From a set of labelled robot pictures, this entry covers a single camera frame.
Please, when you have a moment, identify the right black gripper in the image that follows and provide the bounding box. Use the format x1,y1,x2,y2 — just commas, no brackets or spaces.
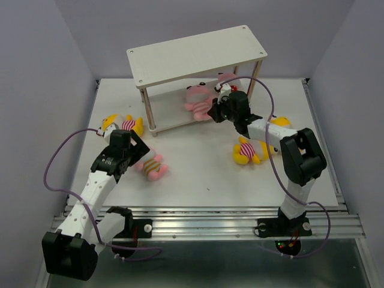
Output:
206,94,238,122

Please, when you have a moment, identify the pink plush red polka-dot dress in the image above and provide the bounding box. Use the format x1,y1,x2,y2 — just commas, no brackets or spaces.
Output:
214,72,243,92

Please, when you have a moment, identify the pink plush orange-striped shirt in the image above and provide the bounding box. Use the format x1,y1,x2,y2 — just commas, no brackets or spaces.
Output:
134,148,168,181

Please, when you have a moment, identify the pink plush pink-striped shirt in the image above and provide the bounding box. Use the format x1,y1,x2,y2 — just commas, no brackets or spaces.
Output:
184,82,214,121

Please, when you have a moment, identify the yellow plush pink-striped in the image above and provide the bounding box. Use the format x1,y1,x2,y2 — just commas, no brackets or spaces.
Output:
232,136,279,165
100,114,143,137

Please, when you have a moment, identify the yellow plush blue-striped shirt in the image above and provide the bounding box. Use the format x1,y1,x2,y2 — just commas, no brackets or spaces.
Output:
269,117,292,129

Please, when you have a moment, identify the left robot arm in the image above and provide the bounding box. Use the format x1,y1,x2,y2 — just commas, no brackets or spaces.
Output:
41,129,149,281

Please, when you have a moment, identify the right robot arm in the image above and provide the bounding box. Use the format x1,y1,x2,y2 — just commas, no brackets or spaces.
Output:
208,91,327,238

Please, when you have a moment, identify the white two-tier shelf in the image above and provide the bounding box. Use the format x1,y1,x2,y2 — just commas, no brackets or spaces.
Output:
127,25,268,137

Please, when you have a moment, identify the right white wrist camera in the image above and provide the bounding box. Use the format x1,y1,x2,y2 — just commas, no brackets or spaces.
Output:
214,83,232,104

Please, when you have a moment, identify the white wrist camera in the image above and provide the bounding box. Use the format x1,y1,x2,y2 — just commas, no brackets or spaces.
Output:
214,83,232,104
96,123,118,145

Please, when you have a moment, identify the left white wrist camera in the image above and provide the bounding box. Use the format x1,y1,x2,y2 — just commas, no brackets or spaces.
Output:
96,123,118,145

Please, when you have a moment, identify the aluminium mounting rail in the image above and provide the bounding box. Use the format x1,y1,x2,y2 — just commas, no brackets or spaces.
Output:
47,205,367,242

